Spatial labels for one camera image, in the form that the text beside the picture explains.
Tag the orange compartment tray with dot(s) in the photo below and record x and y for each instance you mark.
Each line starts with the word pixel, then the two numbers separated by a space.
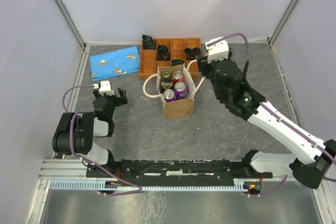
pixel 149 62

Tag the brown canvas bag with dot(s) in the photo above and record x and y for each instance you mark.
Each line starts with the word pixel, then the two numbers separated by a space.
pixel 179 108

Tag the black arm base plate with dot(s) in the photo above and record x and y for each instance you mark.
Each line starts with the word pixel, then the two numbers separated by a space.
pixel 184 173

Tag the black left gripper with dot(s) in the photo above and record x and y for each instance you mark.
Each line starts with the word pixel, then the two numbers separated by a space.
pixel 119 100

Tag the purple soda can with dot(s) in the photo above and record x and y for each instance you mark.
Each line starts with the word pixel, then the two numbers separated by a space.
pixel 180 89
pixel 169 95

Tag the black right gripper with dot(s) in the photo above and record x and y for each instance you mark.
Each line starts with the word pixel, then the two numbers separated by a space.
pixel 205 66

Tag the light blue cable duct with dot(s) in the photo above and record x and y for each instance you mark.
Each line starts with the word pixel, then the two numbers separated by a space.
pixel 102 185

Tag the blue patterned cloth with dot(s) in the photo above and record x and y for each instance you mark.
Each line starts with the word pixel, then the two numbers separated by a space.
pixel 115 63

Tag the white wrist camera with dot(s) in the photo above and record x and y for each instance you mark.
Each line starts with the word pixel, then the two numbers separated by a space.
pixel 218 51
pixel 106 89

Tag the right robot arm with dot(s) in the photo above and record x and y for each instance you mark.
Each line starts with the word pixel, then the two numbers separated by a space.
pixel 310 158

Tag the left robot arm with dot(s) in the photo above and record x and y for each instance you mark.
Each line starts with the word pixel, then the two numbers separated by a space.
pixel 75 133

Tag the black rolled band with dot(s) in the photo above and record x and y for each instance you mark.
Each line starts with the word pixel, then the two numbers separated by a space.
pixel 163 53
pixel 192 53

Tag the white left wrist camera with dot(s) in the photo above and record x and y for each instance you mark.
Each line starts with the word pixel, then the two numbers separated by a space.
pixel 106 89

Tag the dark rolled fabric behind bag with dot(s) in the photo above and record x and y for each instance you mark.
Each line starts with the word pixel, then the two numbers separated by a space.
pixel 176 62

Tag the red soda can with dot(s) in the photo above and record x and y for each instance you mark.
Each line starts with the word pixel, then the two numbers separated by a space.
pixel 178 76

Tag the dark patterned rolled fabric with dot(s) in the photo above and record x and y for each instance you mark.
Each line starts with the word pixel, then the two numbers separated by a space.
pixel 148 43

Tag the black rolled band left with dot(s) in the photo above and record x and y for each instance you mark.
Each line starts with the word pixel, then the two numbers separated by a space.
pixel 163 53

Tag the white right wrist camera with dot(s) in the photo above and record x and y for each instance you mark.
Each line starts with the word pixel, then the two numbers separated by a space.
pixel 218 51

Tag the green glass bottle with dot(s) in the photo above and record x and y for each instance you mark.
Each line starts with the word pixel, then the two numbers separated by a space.
pixel 166 82

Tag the black rolled band right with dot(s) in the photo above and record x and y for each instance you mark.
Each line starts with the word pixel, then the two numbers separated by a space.
pixel 192 53

